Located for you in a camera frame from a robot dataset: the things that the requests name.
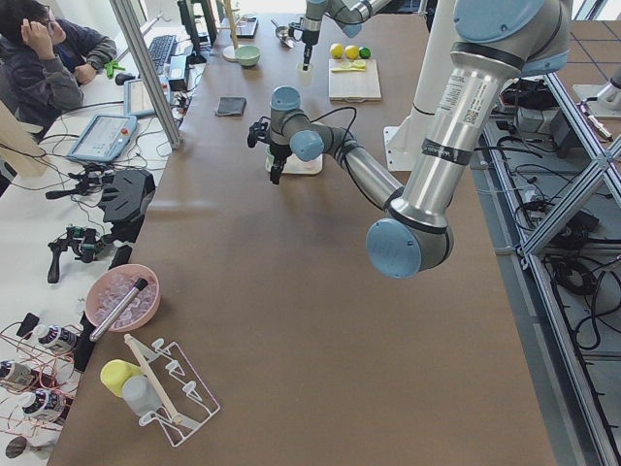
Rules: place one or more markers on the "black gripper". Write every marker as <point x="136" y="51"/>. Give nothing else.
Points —
<point x="278" y="151"/>
<point x="308" y="36"/>

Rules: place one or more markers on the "pale yellow cup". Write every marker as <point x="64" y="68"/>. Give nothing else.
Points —
<point x="305" y="74"/>

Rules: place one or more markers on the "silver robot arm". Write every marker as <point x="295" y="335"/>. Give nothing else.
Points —
<point x="492" y="42"/>
<point x="349" y="20"/>

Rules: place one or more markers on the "cream rabbit serving tray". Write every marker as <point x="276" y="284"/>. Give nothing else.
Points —
<point x="294" y="165"/>

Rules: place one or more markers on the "lower whole yellow lemon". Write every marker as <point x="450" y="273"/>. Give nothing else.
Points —
<point x="336" y="51"/>

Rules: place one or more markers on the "whole yellow lemon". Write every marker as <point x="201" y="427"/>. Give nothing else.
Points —
<point x="351" y="52"/>
<point x="336" y="51"/>

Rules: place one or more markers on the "steel scoop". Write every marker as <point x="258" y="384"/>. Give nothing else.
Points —
<point x="282" y="34"/>

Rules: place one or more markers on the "upper whole yellow lemon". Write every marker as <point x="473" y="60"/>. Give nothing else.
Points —
<point x="351" y="52"/>

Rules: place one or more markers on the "yellow plastic knife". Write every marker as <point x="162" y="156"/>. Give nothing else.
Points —
<point x="347" y="70"/>

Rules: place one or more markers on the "bamboo cutting board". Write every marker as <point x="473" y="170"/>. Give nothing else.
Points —
<point x="354" y="87"/>

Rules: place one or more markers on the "mint green bowl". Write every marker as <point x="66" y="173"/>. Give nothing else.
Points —
<point x="247" y="56"/>

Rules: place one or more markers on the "folded grey cloth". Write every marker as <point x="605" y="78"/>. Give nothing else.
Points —
<point x="230" y="106"/>

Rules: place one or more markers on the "wooden cup stand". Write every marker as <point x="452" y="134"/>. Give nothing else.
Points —
<point x="228" y="52"/>

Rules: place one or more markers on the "black keyboard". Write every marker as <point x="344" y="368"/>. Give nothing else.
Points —
<point x="160" y="50"/>

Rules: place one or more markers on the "blue teach pendant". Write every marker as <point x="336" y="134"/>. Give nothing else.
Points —
<point x="103" y="139"/>
<point x="136" y="100"/>

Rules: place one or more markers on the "steel rod in bowl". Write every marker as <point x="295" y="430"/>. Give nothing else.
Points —
<point x="139" y="285"/>

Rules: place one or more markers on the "pink mixing bowl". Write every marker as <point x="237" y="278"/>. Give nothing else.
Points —
<point x="109" y="290"/>

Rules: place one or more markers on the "seated person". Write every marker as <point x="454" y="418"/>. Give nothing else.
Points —
<point x="48" y="60"/>

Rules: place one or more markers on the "white dish rack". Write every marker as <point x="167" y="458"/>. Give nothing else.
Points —
<point x="187" y="404"/>

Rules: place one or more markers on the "yellow bottle in rack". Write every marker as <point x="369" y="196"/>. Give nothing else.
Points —
<point x="115" y="373"/>

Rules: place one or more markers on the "grey bottle in rack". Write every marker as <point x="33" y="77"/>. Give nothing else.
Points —
<point x="139" y="394"/>

